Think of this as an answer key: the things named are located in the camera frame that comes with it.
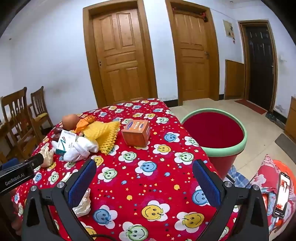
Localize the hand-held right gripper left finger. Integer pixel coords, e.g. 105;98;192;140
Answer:
22;159;102;241

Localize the large wooden chair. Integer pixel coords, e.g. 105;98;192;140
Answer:
0;87;39;160

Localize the smartphone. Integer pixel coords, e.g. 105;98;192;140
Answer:
273;171;291;218

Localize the red doormat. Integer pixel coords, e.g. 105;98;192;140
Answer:
234;99;267;115

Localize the white cloth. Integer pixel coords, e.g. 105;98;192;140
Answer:
51;137;99;162

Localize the blue plaid cloth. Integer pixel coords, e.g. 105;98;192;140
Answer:
228;166;251;188

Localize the arched panel wooden door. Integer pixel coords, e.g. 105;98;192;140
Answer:
83;0;158;108

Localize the wooden cabinet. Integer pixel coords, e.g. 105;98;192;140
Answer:
284;96;296;137

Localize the red floral cushion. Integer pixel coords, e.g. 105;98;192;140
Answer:
250;155;296;239

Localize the wooden wall panel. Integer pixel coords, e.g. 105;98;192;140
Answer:
225;60;245;100

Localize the cream wrapper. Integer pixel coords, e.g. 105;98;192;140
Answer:
41;147;56;168

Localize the grey floor mat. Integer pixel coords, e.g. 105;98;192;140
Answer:
275;133;296;158

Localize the white and green carton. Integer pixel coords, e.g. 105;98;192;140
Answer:
55;130;78;155

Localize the brown cardboard box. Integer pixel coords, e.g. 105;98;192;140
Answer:
121;120;150;147

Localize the wooden door with metal handle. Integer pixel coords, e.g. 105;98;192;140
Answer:
165;0;220;106

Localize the orange apple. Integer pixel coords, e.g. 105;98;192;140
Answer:
62;114;79;130

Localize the yellow foam fruit net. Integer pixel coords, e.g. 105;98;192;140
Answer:
83;120;121;156

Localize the beige wall electrical panel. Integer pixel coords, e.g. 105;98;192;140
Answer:
222;20;235;39

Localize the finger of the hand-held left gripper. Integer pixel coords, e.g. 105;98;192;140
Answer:
28;153;45;168

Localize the orange plastic stool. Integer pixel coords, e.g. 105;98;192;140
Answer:
268;159;296;234

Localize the red bin with green rim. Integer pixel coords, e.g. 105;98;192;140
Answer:
180;109;248;180

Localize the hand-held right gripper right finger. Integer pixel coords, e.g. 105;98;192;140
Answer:
192;159;270;241

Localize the dark brown door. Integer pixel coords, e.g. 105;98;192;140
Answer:
238;20;278;112

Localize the red smiley flower tablecloth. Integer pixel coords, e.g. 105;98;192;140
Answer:
14;98;241;241

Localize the orange cloth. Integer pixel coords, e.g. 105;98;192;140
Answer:
74;115;96;134

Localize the white paper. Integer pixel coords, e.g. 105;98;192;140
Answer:
60;170;92;217

